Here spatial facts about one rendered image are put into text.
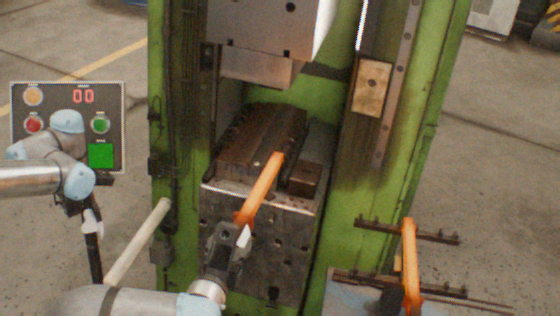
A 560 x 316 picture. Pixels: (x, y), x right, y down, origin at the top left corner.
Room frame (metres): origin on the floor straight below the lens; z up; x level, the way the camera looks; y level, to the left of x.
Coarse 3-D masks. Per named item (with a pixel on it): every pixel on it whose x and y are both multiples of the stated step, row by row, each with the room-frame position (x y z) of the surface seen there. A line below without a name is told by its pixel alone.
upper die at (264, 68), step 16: (224, 48) 1.32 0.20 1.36; (240, 48) 1.31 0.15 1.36; (224, 64) 1.32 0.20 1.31; (240, 64) 1.31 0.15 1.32; (256, 64) 1.30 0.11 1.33; (272, 64) 1.29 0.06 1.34; (288, 64) 1.28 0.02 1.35; (256, 80) 1.30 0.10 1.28; (272, 80) 1.29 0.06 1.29; (288, 80) 1.28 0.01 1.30
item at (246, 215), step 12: (276, 156) 1.19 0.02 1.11; (276, 168) 1.13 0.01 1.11; (264, 180) 1.06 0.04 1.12; (252, 192) 1.00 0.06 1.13; (264, 192) 1.01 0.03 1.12; (252, 204) 0.95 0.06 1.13; (240, 216) 0.89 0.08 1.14; (252, 216) 0.89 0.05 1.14; (240, 228) 0.84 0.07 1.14; (252, 228) 0.89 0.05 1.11
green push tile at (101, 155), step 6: (90, 144) 1.22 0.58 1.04; (96, 144) 1.23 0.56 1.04; (102, 144) 1.23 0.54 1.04; (108, 144) 1.24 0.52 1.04; (90, 150) 1.21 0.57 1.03; (96, 150) 1.22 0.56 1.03; (102, 150) 1.22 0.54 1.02; (108, 150) 1.23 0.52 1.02; (90, 156) 1.21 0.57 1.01; (96, 156) 1.21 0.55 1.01; (102, 156) 1.21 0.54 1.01; (108, 156) 1.22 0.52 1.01; (90, 162) 1.20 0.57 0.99; (96, 162) 1.20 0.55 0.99; (102, 162) 1.21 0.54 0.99; (108, 162) 1.21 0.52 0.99
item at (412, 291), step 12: (408, 228) 1.11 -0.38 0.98; (408, 240) 1.06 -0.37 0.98; (408, 252) 1.01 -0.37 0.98; (408, 264) 0.97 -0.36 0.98; (408, 276) 0.92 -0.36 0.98; (408, 288) 0.88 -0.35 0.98; (408, 300) 0.84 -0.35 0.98; (420, 300) 0.83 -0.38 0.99; (408, 312) 0.83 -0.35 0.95; (420, 312) 0.80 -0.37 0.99
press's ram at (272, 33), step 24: (216, 0) 1.32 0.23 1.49; (240, 0) 1.31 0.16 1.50; (264, 0) 1.30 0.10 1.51; (288, 0) 1.29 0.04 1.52; (312, 0) 1.28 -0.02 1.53; (336, 0) 1.60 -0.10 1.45; (216, 24) 1.32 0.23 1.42; (240, 24) 1.31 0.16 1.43; (264, 24) 1.30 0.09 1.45; (288, 24) 1.29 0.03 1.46; (312, 24) 1.27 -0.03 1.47; (264, 48) 1.30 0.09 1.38; (288, 48) 1.28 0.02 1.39; (312, 48) 1.27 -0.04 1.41
